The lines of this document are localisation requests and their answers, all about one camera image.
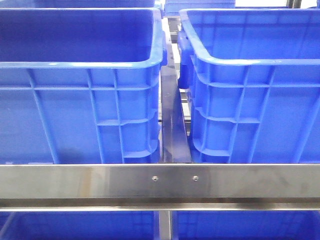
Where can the steel centre divider bar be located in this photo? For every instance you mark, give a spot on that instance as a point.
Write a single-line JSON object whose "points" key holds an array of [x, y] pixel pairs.
{"points": [[175, 147]]}

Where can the blue crate lower left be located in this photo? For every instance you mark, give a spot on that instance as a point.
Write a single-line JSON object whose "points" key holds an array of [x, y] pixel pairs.
{"points": [[81, 225]]}

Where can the stainless steel rack rail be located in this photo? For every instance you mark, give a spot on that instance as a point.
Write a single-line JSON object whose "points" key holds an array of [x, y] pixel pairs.
{"points": [[159, 187]]}

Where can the blue crate lower right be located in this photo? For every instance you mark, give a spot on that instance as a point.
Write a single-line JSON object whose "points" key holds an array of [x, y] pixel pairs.
{"points": [[246, 225]]}

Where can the blue plastic crate left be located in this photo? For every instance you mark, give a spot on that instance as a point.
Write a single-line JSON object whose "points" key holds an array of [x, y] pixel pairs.
{"points": [[80, 85]]}

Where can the blue crate rear right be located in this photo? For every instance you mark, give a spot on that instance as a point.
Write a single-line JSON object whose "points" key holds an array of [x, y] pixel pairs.
{"points": [[172, 7]]}

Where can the steel lower vertical post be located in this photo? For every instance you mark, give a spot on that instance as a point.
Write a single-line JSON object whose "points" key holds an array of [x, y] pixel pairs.
{"points": [[165, 225]]}

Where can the blue plastic crate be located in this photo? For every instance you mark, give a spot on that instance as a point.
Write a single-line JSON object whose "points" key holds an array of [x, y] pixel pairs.
{"points": [[80, 85], [252, 80]]}

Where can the blue plastic crate right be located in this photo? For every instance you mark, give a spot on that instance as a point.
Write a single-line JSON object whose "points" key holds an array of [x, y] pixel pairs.
{"points": [[252, 80]]}

